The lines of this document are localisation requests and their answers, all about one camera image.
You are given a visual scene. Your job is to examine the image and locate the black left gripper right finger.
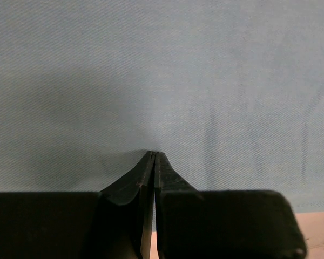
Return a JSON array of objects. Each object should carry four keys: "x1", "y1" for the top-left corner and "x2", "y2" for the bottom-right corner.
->
[{"x1": 154, "y1": 153, "x2": 307, "y2": 258}]

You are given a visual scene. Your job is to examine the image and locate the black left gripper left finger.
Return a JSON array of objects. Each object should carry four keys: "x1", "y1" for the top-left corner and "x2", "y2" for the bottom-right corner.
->
[{"x1": 0, "y1": 151, "x2": 154, "y2": 258}]

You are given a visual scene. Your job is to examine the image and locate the light blue trousers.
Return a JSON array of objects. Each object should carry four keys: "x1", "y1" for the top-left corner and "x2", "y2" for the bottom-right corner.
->
[{"x1": 0, "y1": 1, "x2": 324, "y2": 212}]

